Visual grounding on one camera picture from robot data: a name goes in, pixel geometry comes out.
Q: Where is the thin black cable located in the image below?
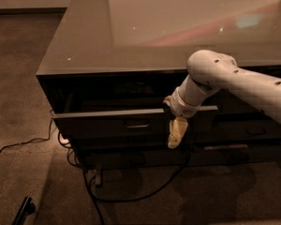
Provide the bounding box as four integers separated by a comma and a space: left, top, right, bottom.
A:
0, 109, 82, 169

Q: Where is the dark grey drawer cabinet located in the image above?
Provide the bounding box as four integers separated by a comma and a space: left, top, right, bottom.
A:
37, 0, 281, 172

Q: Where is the black object on floor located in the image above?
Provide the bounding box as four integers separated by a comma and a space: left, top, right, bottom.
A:
12, 197, 36, 225

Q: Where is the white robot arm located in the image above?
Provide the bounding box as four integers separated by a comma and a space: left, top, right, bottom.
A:
164, 50, 281, 149

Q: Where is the thick black cable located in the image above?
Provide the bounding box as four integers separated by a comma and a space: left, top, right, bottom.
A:
81, 134, 198, 225

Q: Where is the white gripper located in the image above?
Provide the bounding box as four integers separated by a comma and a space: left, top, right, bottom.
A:
163, 87, 200, 149

